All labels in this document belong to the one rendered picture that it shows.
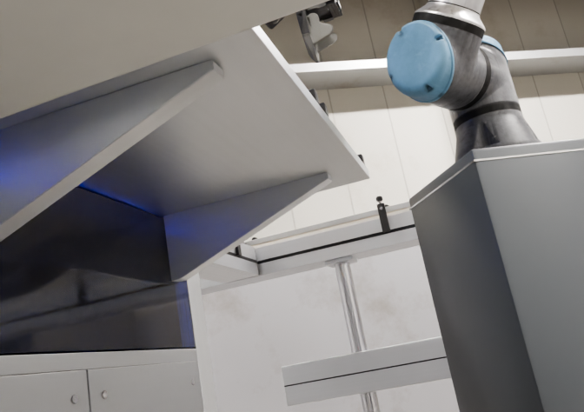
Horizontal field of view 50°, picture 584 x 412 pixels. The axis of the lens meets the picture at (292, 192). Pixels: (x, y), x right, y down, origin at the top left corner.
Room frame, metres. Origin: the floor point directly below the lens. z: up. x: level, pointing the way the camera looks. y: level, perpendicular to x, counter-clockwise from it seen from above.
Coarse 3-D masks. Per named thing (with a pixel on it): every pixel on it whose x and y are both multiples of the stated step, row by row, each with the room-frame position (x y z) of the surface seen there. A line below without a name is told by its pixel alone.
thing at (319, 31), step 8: (312, 16) 1.06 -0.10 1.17; (312, 24) 1.07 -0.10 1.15; (320, 24) 1.06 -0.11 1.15; (328, 24) 1.06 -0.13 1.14; (312, 32) 1.07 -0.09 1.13; (320, 32) 1.06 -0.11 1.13; (328, 32) 1.06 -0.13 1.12; (304, 40) 1.07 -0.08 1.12; (312, 40) 1.07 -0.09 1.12; (320, 40) 1.07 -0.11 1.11; (312, 48) 1.07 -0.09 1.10; (312, 56) 1.08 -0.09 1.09
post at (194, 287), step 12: (192, 276) 1.27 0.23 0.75; (192, 288) 1.26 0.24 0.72; (192, 300) 1.26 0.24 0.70; (192, 312) 1.25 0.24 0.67; (204, 324) 1.30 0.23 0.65; (204, 336) 1.29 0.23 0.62; (180, 348) 1.26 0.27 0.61; (192, 348) 1.25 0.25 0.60; (204, 348) 1.28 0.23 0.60; (204, 360) 1.27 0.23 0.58; (204, 372) 1.27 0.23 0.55; (204, 384) 1.26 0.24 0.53; (204, 396) 1.25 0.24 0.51; (204, 408) 1.25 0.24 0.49; (216, 408) 1.30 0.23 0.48
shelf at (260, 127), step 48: (240, 48) 0.60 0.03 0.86; (96, 96) 0.64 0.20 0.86; (240, 96) 0.71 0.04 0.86; (288, 96) 0.74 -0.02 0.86; (144, 144) 0.81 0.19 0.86; (192, 144) 0.84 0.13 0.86; (240, 144) 0.88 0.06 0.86; (288, 144) 0.91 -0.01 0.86; (336, 144) 0.95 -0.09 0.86; (96, 192) 0.97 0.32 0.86; (144, 192) 1.01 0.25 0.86; (192, 192) 1.06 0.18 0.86; (240, 192) 1.12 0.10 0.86
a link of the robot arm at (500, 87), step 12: (480, 48) 0.95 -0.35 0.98; (492, 48) 0.98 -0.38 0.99; (492, 60) 0.96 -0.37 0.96; (504, 60) 1.00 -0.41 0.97; (492, 72) 0.95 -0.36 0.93; (504, 72) 0.98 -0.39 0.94; (492, 84) 0.96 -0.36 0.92; (504, 84) 0.98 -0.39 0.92; (480, 96) 0.97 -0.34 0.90; (492, 96) 0.97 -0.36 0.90; (504, 96) 0.98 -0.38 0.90; (516, 96) 1.00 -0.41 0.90; (468, 108) 0.99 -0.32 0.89
